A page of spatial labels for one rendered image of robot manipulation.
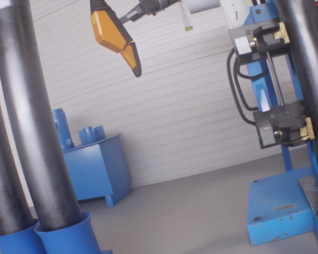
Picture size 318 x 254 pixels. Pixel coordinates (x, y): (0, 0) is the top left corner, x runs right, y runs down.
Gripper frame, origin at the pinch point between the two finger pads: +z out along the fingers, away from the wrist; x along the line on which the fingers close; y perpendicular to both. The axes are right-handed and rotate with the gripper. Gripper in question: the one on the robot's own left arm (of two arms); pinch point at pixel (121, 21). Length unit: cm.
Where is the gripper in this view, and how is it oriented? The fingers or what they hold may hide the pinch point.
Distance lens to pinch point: 136.7
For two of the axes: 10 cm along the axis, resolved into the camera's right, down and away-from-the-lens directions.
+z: -6.8, 5.8, -4.5
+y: 5.5, 8.1, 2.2
